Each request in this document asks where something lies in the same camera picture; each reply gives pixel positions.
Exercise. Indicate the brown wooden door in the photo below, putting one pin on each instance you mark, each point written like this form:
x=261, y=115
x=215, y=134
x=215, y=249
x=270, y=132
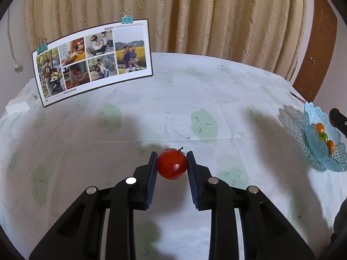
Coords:
x=317, y=40

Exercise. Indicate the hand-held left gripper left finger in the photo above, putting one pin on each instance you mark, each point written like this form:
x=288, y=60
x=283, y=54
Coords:
x=153, y=178

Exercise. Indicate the white power strip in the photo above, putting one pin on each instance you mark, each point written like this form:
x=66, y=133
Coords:
x=20, y=104

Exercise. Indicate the metal door knob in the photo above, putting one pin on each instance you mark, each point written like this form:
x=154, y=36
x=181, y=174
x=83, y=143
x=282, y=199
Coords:
x=311, y=59

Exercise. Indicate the thin pen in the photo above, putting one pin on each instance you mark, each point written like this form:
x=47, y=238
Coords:
x=297, y=97

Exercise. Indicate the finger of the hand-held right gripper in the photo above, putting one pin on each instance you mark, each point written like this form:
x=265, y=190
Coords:
x=339, y=120

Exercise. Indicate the beige patterned curtain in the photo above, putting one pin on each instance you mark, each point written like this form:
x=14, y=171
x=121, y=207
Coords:
x=176, y=13

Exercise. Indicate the red tomato with stem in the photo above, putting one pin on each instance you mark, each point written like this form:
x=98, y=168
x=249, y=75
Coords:
x=172, y=165

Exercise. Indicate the blue plastic lattice basket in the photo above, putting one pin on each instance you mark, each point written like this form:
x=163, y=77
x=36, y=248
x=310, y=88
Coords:
x=314, y=146

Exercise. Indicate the photo collage board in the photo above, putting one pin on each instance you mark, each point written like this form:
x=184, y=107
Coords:
x=95, y=59

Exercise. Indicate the teal binder clip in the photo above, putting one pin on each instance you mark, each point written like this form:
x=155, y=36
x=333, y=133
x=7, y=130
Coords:
x=127, y=19
x=42, y=47

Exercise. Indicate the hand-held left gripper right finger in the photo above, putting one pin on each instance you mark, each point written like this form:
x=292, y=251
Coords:
x=192, y=178

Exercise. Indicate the small orange kumquat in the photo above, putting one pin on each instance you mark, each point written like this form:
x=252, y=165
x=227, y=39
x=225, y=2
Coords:
x=330, y=145
x=320, y=127

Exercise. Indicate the white green printed tablecloth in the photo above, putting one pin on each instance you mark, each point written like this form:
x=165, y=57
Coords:
x=189, y=108

